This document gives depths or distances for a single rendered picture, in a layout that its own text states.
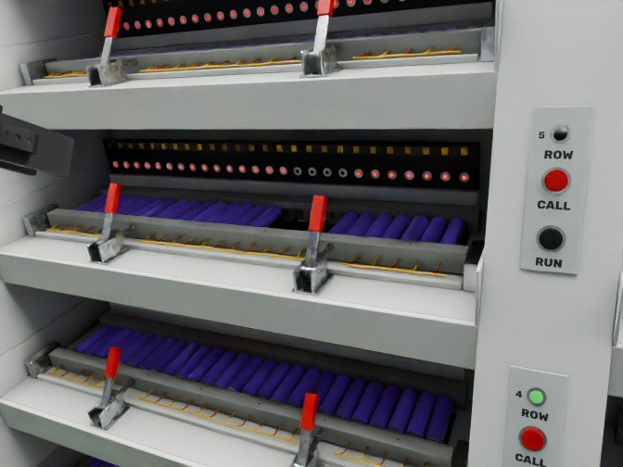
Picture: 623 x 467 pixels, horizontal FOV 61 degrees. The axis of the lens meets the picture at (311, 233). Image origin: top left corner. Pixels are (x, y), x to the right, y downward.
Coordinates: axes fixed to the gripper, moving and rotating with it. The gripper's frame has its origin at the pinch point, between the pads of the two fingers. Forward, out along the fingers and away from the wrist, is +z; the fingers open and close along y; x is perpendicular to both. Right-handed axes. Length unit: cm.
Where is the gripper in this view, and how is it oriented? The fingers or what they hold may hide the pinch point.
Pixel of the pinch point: (11, 145)
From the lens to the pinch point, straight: 43.4
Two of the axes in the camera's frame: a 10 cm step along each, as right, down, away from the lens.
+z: 4.1, 1.3, 9.0
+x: 1.3, -9.9, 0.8
